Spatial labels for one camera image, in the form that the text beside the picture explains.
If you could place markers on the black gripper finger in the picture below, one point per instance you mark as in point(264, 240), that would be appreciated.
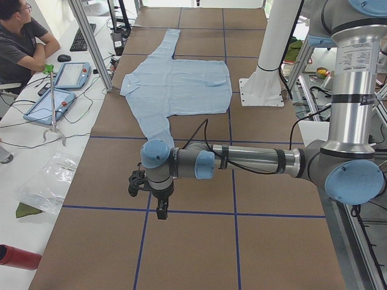
point(161, 213)

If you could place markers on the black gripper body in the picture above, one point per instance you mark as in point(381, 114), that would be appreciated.
point(161, 196)

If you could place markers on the light blue button-up shirt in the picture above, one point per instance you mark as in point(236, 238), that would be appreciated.
point(162, 86)

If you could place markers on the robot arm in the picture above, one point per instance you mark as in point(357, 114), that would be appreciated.
point(342, 166)

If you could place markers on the clear plastic bag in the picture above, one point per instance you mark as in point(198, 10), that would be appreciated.
point(46, 190)

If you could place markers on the green cloth piece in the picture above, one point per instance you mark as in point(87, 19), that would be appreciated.
point(24, 210)

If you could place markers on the blue teach pendant near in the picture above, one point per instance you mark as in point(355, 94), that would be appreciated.
point(41, 111)

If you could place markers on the blue teach pendant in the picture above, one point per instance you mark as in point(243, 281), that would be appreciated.
point(72, 75)
point(41, 111)

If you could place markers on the blue teach pendant far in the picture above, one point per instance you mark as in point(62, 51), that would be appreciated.
point(72, 75)

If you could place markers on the red cylinder bottle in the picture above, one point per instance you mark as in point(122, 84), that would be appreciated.
point(19, 258)

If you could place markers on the metal reacher grabber tool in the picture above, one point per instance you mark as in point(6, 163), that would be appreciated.
point(48, 69)

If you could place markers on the black computer mouse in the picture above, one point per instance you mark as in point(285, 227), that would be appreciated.
point(63, 58)

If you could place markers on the black keyboard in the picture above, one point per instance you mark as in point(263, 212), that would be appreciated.
point(79, 42)

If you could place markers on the seated man grey shirt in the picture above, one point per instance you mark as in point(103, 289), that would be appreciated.
point(25, 44)

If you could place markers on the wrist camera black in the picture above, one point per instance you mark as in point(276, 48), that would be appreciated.
point(137, 182)

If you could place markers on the white central pedestal column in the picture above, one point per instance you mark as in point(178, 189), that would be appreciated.
point(263, 87)

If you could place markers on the aluminium frame post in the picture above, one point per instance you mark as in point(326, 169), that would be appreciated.
point(82, 20)

